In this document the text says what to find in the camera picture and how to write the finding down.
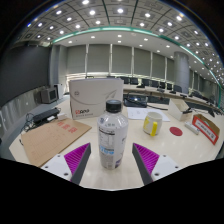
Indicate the white printed paper sheet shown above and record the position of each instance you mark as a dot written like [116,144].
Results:
[136,114]

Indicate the long curved conference desk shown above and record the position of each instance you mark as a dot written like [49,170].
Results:
[166,92]

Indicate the black electronic device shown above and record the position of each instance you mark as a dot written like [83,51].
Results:
[45,115]

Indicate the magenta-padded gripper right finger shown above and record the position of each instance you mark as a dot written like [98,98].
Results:
[146,158]

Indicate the open cardboard box red side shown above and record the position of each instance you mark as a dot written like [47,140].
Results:
[205,128]

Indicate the grey old monitor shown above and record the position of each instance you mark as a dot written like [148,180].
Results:
[50,95]

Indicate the ceiling lights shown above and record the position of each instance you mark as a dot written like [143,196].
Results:
[92,12]

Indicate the flat round red coaster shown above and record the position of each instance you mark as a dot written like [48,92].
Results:
[176,131]

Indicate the clear plastic water bottle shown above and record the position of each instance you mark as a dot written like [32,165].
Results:
[112,136]

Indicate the white remote control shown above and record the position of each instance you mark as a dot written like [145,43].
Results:
[191,127]

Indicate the flat brown cardboard sheet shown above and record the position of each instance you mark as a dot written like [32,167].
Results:
[50,140]

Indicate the large white cardboard box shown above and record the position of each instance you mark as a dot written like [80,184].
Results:
[90,96]

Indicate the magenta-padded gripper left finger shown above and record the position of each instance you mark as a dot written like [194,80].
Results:
[77,158]

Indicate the black desk phone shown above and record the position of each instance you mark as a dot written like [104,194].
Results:
[135,101]

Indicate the row of black office chairs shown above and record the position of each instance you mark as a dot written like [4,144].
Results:
[146,82]

